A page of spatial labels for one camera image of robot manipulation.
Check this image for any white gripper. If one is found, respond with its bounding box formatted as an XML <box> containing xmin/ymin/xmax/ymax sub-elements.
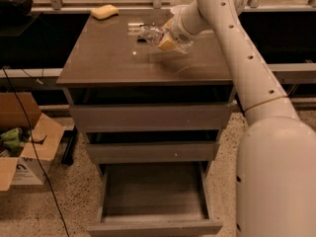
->
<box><xmin>158</xmin><ymin>12</ymin><xmax>194</xmax><ymax>50</ymax></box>

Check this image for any clear plastic water bottle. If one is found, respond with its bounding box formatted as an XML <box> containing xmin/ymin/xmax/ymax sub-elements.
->
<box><xmin>139</xmin><ymin>25</ymin><xmax>193</xmax><ymax>54</ymax></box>

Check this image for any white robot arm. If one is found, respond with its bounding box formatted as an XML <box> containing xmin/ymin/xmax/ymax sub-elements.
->
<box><xmin>168</xmin><ymin>0</ymin><xmax>316</xmax><ymax>237</ymax></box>

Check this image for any grey drawer cabinet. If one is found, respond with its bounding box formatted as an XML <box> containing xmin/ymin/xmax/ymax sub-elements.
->
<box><xmin>56</xmin><ymin>7</ymin><xmax>246</xmax><ymax>237</ymax></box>

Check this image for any grey top drawer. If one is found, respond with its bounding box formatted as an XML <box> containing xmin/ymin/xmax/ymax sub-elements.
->
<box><xmin>69</xmin><ymin>105</ymin><xmax>231</xmax><ymax>133</ymax></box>

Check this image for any grey middle drawer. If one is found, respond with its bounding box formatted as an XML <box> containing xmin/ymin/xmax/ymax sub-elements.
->
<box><xmin>87</xmin><ymin>141</ymin><xmax>219</xmax><ymax>164</ymax></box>

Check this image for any grey open bottom drawer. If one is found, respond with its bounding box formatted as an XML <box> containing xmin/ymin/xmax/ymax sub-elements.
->
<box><xmin>87</xmin><ymin>162</ymin><xmax>222</xmax><ymax>237</ymax></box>

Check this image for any small black snack packet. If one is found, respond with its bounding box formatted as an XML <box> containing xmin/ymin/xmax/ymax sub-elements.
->
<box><xmin>138</xmin><ymin>25</ymin><xmax>155</xmax><ymax>42</ymax></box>

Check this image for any white ceramic bowl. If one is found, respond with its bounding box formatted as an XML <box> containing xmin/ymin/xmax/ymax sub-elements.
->
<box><xmin>170</xmin><ymin>5</ymin><xmax>185</xmax><ymax>15</ymax></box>

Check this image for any yellow sponge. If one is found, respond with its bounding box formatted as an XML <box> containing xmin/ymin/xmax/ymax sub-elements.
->
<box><xmin>91</xmin><ymin>5</ymin><xmax>119</xmax><ymax>20</ymax></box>

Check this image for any black table leg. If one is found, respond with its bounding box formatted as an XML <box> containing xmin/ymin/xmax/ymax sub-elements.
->
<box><xmin>61</xmin><ymin>126</ymin><xmax>78</xmax><ymax>166</ymax></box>

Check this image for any black device on shelf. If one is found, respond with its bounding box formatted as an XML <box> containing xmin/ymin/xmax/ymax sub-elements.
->
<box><xmin>0</xmin><ymin>0</ymin><xmax>33</xmax><ymax>17</ymax></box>

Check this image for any green cloth in box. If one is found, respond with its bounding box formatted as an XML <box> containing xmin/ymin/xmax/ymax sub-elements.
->
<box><xmin>0</xmin><ymin>127</ymin><xmax>23</xmax><ymax>157</ymax></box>

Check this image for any open cardboard box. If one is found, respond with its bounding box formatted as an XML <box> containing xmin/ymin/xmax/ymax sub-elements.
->
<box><xmin>0</xmin><ymin>93</ymin><xmax>64</xmax><ymax>192</ymax></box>

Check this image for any black floor cable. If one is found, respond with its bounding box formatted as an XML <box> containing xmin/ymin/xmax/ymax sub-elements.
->
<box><xmin>1</xmin><ymin>66</ymin><xmax>71</xmax><ymax>237</ymax></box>

